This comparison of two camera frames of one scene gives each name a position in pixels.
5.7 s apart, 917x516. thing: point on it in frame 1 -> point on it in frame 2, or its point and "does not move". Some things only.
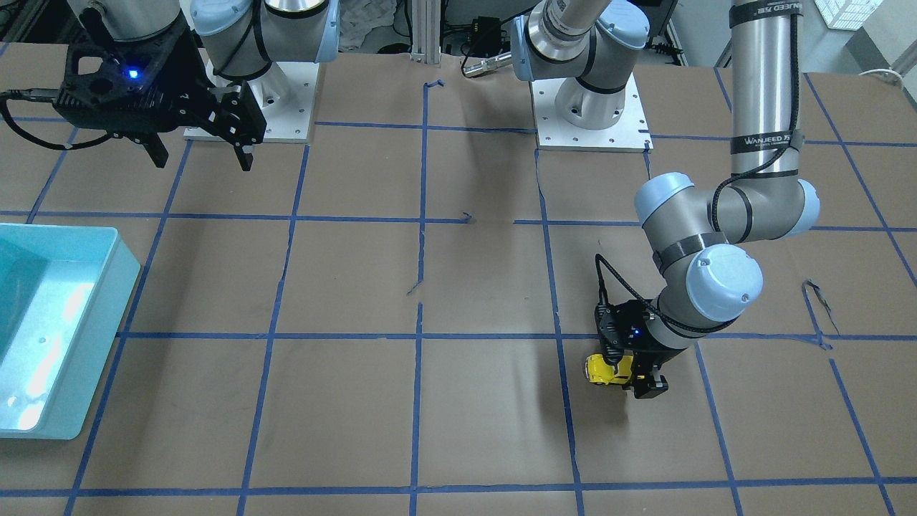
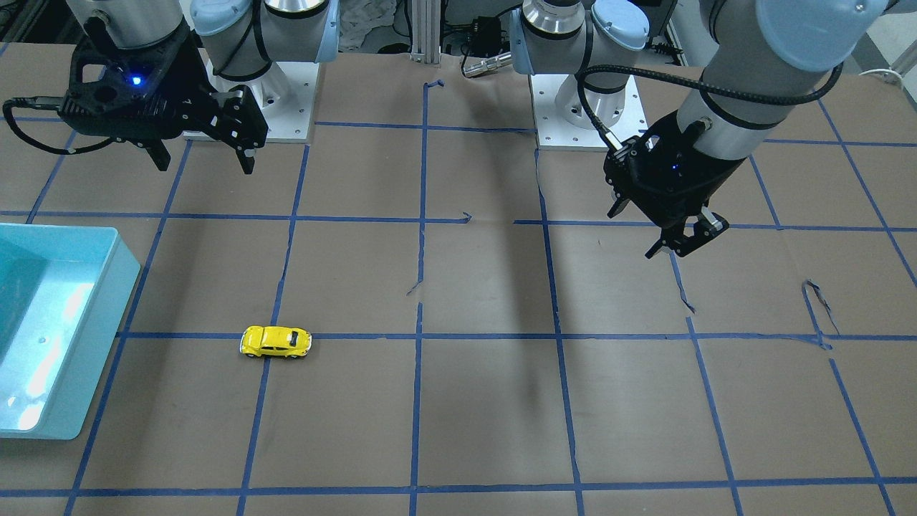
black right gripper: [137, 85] does not move
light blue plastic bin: [65, 295] does not move
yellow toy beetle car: [598, 371] -> [286, 342]
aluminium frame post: [426, 31] does not move
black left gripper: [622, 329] -> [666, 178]
